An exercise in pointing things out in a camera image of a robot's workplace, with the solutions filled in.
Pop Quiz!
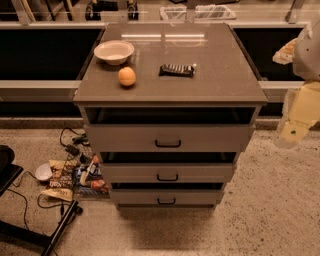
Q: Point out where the chip bag on floor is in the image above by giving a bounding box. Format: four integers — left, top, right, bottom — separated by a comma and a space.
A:
41, 160, 76, 202

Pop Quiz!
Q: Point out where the white bowl on cabinet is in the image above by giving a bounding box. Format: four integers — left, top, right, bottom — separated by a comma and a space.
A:
94, 40, 134, 65

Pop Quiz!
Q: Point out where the grey drawer cabinet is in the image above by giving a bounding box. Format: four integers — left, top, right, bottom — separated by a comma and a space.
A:
72, 22, 269, 210

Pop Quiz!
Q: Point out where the orange fruit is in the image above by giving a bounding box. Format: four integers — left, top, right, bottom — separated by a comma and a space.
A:
118, 67, 136, 86

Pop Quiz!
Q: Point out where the black stand base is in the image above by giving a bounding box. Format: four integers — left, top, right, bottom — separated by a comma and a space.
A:
0, 145, 84, 256

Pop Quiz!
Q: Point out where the grey bottom drawer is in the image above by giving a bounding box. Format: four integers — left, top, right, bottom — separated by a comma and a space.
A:
109, 183, 224, 207

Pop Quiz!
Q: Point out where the small white bowl on floor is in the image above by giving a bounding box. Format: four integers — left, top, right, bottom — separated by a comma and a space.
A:
35, 163, 52, 181

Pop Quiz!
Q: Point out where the pile of snack packages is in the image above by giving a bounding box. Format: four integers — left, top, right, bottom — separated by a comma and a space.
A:
75, 155, 109, 193

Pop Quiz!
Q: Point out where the grey top drawer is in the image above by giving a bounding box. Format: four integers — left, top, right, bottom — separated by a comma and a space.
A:
84, 124, 255, 152

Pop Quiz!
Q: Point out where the wire basket in background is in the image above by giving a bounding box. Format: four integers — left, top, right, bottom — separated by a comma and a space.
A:
159, 4, 237, 20

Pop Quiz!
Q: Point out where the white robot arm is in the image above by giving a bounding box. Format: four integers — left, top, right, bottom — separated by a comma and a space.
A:
272, 19, 320, 149

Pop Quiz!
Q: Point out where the black wheeled cart base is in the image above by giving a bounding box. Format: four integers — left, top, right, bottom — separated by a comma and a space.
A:
85, 0, 139, 21

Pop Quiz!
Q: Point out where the grey drawer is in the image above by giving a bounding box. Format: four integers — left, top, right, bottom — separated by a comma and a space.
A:
84, 124, 255, 152
100, 152, 237, 183
109, 183, 224, 207

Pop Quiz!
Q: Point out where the black power adapter with cable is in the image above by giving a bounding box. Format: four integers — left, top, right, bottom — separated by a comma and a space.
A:
59, 128, 90, 156

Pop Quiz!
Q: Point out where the black striped snack bar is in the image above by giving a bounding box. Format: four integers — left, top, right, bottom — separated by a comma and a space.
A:
159, 64, 194, 78

